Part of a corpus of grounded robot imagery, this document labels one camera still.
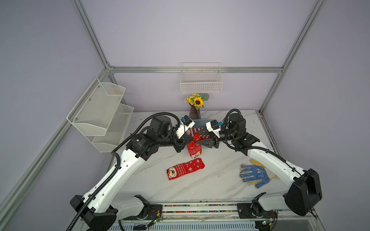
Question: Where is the light blue plastic basket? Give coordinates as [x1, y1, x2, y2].
[193, 119, 212, 129]

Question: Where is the red lettered sock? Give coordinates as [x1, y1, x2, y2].
[187, 134, 202, 159]

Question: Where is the red bear face sock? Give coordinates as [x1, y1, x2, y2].
[166, 158, 205, 181]

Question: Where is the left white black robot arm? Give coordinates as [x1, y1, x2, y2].
[67, 112, 195, 231]

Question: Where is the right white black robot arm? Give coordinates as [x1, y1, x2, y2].
[197, 109, 322, 218]

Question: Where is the dark ribbed glass vase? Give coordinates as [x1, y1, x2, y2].
[189, 105, 201, 120]

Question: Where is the yellow artificial sunflower bouquet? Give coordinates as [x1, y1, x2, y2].
[184, 93, 210, 110]

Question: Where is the lower white mesh shelf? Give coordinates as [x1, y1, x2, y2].
[87, 104, 134, 153]

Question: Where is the white mesh shelf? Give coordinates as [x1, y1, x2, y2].
[87, 104, 134, 153]
[66, 79, 125, 136]

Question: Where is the upper white mesh shelf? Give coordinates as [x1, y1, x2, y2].
[66, 79, 125, 136]

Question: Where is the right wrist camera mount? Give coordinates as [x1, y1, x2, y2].
[206, 120, 223, 138]

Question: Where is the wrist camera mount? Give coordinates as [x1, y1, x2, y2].
[176, 115, 195, 139]
[206, 120, 223, 138]

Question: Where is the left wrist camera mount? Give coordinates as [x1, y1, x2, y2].
[176, 115, 195, 139]

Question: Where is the white wire wall basket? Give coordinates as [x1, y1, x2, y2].
[180, 62, 223, 93]

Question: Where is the aluminium rail front frame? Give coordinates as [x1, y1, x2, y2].
[77, 200, 321, 224]

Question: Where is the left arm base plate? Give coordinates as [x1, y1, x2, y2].
[123, 204, 163, 220]

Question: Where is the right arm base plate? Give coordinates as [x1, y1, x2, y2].
[237, 203, 277, 219]

